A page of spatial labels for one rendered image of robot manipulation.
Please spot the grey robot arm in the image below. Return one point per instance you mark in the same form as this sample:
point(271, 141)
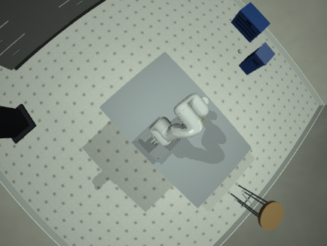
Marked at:
point(165, 132)

